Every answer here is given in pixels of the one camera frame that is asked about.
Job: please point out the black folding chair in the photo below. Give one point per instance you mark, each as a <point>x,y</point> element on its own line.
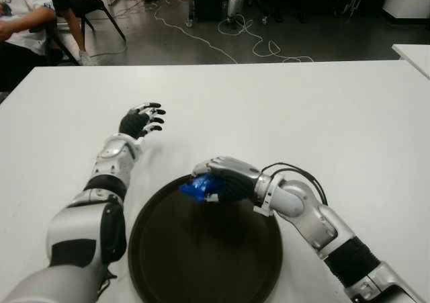
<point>90,4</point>

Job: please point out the bare leg with white sneaker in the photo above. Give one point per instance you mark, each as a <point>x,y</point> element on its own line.
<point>77,34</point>

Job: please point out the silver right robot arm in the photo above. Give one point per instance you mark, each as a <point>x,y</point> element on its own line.
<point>319,222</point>

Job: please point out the seated person in white shirt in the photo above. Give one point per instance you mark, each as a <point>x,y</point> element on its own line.
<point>20,17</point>

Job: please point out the folded metal stand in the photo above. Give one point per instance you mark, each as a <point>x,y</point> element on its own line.
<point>351,2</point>

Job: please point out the black cabinet on casters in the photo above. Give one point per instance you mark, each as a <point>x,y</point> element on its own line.
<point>206,0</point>

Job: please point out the white side table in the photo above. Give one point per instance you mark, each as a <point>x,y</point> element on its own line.
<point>416,56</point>

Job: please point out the round dark brown tray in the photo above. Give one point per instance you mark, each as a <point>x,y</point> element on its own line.
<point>205,259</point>

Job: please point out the blue Oreo packet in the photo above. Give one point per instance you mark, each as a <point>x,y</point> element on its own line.
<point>198,187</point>

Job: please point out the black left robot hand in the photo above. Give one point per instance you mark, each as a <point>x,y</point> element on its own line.
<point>132,123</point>

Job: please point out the white curved machine housing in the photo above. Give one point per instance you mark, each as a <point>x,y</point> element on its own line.
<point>408,0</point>

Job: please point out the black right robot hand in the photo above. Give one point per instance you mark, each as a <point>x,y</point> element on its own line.
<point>235,182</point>

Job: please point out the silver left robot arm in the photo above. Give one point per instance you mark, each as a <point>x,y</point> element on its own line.
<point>74,225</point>

